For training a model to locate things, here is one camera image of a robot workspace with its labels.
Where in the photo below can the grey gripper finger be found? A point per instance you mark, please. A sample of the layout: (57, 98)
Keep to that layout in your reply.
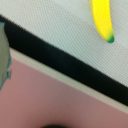
(5, 57)

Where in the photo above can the yellow toy banana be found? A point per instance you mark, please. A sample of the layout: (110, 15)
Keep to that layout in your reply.
(100, 10)

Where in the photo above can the woven beige placemat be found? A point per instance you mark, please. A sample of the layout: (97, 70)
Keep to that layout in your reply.
(68, 25)

